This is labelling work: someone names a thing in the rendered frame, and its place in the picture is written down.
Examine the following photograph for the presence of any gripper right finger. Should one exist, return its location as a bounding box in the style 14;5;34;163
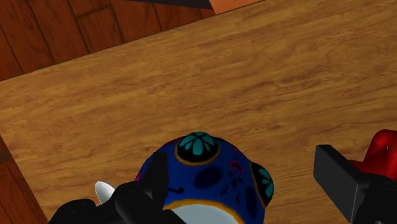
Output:
313;144;397;224

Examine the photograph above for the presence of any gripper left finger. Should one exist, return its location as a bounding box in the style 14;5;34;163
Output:
48;151;187;224

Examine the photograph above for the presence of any red glossy figure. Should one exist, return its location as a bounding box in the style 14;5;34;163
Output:
349;129;397;182

